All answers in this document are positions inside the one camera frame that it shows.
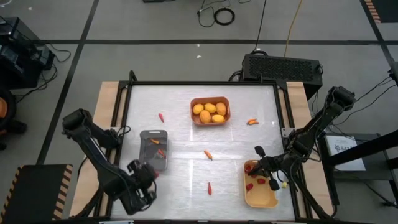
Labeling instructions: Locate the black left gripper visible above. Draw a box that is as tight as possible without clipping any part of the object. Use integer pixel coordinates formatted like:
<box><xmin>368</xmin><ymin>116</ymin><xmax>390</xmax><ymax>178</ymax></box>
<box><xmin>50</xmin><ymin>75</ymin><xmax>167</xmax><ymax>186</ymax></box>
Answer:
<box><xmin>126</xmin><ymin>159</ymin><xmax>158</xmax><ymax>206</ymax></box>

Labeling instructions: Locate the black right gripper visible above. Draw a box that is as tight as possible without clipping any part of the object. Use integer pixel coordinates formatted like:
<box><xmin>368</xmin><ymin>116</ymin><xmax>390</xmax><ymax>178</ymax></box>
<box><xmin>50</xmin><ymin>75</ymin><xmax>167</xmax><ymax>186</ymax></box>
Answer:
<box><xmin>248</xmin><ymin>145</ymin><xmax>292</xmax><ymax>192</ymax></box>

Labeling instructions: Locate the grey transparent plastic basket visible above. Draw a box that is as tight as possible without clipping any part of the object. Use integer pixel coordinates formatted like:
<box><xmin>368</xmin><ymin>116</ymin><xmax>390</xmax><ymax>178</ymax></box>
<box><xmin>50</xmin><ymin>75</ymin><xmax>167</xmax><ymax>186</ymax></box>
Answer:
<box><xmin>139</xmin><ymin>129</ymin><xmax>169</xmax><ymax>172</ymax></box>

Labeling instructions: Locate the yellow plastic basket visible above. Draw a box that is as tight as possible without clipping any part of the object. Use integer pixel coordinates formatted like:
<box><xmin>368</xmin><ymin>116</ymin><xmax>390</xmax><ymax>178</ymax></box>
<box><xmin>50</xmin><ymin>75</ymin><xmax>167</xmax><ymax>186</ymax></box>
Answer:
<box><xmin>243</xmin><ymin>159</ymin><xmax>279</xmax><ymax>209</ymax></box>

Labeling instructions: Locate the orange plastic basket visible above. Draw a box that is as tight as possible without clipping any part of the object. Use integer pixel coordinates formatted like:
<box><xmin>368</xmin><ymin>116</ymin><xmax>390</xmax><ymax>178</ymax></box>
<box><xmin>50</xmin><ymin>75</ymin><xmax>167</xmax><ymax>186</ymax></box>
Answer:
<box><xmin>190</xmin><ymin>96</ymin><xmax>231</xmax><ymax>127</ymax></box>

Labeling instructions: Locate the light wooden table board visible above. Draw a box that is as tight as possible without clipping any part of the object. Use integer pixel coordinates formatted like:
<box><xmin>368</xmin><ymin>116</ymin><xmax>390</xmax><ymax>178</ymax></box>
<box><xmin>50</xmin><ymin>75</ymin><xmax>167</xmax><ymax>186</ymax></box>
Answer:
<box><xmin>278</xmin><ymin>81</ymin><xmax>335</xmax><ymax>215</ymax></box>
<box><xmin>68</xmin><ymin>81</ymin><xmax>128</xmax><ymax>218</ymax></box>

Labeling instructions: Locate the white printed paper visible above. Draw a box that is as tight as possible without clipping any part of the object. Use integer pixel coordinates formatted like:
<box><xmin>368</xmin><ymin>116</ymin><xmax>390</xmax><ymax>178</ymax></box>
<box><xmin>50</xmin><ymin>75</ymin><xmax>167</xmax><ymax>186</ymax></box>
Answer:
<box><xmin>325</xmin><ymin>135</ymin><xmax>367</xmax><ymax>172</ymax></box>

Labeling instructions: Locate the black support strut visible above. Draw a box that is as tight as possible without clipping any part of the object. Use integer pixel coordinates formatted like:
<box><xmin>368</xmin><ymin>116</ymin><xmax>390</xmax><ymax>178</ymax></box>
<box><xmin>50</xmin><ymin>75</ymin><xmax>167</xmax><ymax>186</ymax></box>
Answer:
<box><xmin>322</xmin><ymin>129</ymin><xmax>398</xmax><ymax>167</ymax></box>

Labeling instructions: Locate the black computer case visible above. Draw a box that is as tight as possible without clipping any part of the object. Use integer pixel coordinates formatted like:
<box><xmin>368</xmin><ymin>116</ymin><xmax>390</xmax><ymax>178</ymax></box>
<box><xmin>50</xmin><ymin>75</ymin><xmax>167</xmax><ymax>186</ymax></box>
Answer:
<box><xmin>241</xmin><ymin>53</ymin><xmax>323</xmax><ymax>101</ymax></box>

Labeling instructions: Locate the black mat with striped edge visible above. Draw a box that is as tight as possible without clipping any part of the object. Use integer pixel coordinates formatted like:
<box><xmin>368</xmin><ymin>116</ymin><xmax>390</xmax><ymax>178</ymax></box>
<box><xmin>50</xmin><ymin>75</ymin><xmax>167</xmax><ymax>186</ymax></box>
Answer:
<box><xmin>363</xmin><ymin>0</ymin><xmax>398</xmax><ymax>24</ymax></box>
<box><xmin>0</xmin><ymin>164</ymin><xmax>74</xmax><ymax>224</ymax></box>

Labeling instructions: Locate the grey side table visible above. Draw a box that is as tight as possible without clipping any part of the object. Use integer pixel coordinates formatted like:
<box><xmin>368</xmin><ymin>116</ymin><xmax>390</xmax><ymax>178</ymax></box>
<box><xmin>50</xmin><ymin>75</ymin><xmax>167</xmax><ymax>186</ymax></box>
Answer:
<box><xmin>317</xmin><ymin>133</ymin><xmax>398</xmax><ymax>191</ymax></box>

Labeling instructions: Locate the black orange wheeled device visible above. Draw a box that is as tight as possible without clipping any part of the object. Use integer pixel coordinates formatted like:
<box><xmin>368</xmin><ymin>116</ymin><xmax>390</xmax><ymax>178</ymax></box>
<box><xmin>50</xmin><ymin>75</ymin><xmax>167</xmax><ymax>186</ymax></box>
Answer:
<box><xmin>0</xmin><ymin>86</ymin><xmax>28</xmax><ymax>152</ymax></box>

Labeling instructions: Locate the black equipment rack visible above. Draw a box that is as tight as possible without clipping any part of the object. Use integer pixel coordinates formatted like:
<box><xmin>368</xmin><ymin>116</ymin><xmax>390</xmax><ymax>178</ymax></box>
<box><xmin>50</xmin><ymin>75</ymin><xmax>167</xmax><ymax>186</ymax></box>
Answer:
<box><xmin>0</xmin><ymin>16</ymin><xmax>56</xmax><ymax>90</ymax></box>

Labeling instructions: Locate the yellow cable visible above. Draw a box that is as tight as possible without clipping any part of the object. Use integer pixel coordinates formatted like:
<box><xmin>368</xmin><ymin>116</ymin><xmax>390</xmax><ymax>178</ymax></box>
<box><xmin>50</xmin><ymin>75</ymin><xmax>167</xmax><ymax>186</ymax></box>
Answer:
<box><xmin>283</xmin><ymin>0</ymin><xmax>304</xmax><ymax>58</ymax></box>

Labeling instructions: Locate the black cable coil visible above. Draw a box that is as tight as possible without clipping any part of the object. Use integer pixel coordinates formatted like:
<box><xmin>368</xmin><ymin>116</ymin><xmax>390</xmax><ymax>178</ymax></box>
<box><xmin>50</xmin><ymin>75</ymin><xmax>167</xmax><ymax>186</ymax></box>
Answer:
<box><xmin>213</xmin><ymin>7</ymin><xmax>236</xmax><ymax>26</ymax></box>

